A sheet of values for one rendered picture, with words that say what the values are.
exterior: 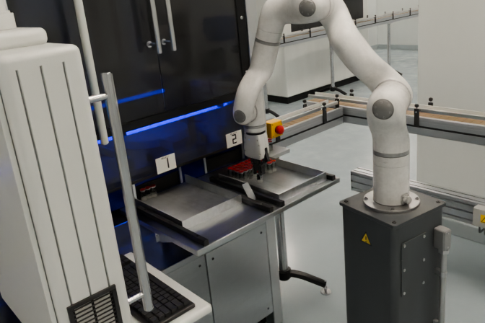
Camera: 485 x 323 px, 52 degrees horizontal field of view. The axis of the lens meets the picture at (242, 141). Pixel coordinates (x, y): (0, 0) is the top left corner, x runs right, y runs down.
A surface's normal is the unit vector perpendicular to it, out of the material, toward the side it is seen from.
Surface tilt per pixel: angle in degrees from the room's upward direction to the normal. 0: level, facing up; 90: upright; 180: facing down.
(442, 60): 90
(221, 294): 90
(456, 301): 0
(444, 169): 90
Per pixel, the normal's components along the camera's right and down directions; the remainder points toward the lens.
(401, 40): -0.74, 0.27
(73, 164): 0.66, 0.17
